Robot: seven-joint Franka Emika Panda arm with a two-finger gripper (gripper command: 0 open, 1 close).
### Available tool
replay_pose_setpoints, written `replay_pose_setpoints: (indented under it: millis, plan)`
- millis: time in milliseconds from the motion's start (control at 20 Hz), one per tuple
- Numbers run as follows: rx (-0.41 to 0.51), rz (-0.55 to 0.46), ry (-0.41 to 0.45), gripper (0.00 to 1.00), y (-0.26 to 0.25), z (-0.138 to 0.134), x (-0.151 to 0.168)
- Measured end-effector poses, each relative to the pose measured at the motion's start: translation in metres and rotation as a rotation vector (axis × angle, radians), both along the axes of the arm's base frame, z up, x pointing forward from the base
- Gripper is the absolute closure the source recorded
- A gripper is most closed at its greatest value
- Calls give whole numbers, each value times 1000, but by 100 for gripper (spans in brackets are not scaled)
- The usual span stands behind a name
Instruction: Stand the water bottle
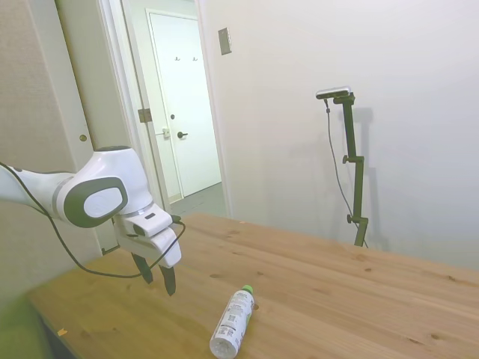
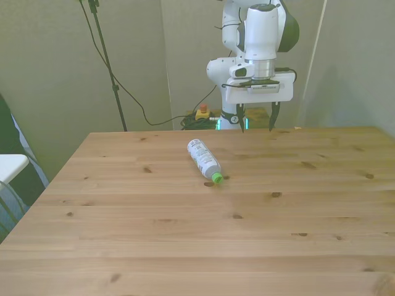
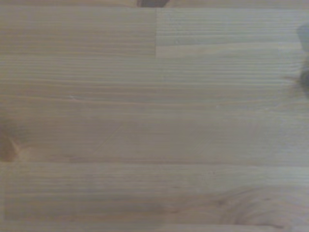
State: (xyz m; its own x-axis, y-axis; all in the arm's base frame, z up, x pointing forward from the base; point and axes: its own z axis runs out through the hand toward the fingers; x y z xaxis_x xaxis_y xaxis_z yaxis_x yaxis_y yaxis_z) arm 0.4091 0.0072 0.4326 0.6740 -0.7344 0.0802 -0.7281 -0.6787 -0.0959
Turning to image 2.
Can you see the black camera stand pole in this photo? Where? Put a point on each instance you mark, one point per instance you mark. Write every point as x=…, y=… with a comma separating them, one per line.
x=106, y=58

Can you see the white chair with metal legs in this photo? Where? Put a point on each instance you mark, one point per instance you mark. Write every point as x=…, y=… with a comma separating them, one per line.
x=10, y=165

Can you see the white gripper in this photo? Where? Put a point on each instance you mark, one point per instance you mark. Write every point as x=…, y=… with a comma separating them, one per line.
x=262, y=97

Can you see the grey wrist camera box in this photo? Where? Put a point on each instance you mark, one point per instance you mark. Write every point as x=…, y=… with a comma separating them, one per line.
x=264, y=88

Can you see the yellow emergency stop button box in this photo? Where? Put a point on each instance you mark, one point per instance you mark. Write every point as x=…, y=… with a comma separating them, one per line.
x=202, y=113

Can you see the white wall trim strip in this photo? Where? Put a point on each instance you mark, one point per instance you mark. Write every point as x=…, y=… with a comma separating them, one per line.
x=314, y=52

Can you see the clear bottle with green cap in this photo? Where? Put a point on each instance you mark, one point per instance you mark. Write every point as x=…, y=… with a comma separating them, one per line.
x=203, y=158

